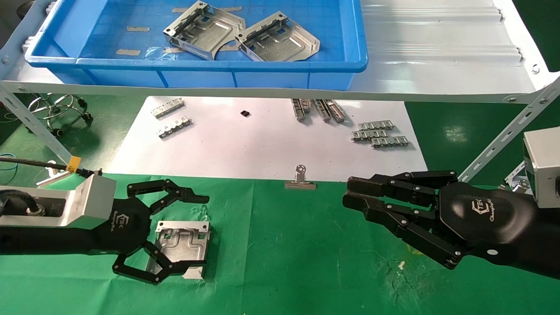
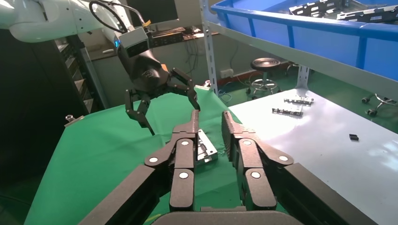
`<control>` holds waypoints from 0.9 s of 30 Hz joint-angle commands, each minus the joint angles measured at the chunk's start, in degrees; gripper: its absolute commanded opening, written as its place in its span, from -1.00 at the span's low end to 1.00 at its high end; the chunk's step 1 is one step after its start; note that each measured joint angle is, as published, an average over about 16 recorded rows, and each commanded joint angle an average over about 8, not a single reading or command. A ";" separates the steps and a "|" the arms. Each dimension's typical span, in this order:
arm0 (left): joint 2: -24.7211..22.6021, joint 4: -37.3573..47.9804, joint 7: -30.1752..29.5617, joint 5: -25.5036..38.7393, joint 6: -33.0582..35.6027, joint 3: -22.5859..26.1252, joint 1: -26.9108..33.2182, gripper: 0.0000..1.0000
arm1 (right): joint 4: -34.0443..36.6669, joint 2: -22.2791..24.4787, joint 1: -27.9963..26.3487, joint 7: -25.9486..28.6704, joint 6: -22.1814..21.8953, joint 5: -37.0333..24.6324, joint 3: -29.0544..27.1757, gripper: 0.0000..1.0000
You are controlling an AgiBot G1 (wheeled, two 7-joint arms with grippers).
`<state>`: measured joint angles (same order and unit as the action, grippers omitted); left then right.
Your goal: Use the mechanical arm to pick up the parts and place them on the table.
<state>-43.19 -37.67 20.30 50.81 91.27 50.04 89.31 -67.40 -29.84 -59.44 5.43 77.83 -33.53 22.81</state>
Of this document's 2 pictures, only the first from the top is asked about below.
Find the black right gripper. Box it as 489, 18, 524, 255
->
343, 171, 537, 270

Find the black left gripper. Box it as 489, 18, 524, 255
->
98, 178, 210, 286

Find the silver stamped metal part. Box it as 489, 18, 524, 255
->
146, 221, 212, 280
163, 1, 246, 60
235, 11, 320, 62

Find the small notched metal strip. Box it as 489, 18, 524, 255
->
371, 136, 409, 148
151, 98, 185, 119
358, 121, 394, 131
351, 129, 388, 142
157, 116, 192, 139

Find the white paper sheet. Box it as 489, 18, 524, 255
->
106, 96, 429, 184

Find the silver binder clip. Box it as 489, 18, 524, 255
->
284, 165, 316, 190
37, 161, 72, 188

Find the green table cloth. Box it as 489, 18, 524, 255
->
0, 171, 560, 315

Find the perforated white rack strut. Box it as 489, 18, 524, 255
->
457, 79, 560, 183
0, 85, 86, 172

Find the white metal rack shelf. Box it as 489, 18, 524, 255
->
0, 0, 560, 105

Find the chrome stool base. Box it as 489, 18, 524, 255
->
27, 93, 92, 137

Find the blue plastic bin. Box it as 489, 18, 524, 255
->
24, 0, 368, 91

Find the black round object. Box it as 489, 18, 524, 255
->
17, 0, 36, 19

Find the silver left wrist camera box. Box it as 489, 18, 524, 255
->
0, 175, 117, 231

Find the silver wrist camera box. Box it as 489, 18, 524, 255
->
523, 127, 560, 209
0, 175, 117, 231

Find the steel corner bracket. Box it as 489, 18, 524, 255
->
503, 162, 532, 193

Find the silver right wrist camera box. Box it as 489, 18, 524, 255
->
523, 127, 560, 209

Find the thin black cable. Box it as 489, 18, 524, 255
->
0, 157, 103, 178

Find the thick black camera cable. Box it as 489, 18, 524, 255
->
0, 192, 45, 218

